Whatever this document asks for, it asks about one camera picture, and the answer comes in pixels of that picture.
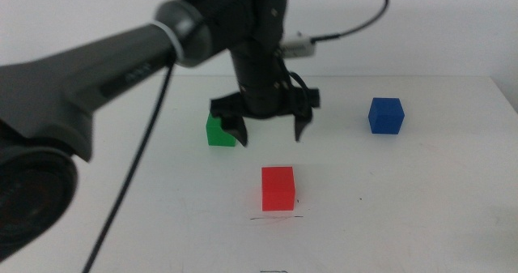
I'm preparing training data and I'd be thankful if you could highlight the red cube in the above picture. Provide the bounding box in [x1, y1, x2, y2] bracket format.
[261, 166, 296, 212]

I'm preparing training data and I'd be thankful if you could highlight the blue cube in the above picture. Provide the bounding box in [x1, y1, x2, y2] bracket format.
[367, 97, 405, 135]

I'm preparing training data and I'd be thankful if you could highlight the green cube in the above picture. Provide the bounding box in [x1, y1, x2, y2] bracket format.
[206, 113, 237, 147]

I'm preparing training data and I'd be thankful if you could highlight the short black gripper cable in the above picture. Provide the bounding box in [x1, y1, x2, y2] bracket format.
[278, 60, 312, 104]

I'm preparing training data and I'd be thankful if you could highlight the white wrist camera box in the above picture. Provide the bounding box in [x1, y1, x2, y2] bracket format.
[281, 37, 316, 58]

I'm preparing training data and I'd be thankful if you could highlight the long black braided cable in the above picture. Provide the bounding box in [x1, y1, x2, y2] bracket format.
[82, 0, 390, 273]

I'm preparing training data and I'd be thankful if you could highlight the white zip tie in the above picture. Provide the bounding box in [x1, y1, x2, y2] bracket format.
[151, 19, 185, 63]

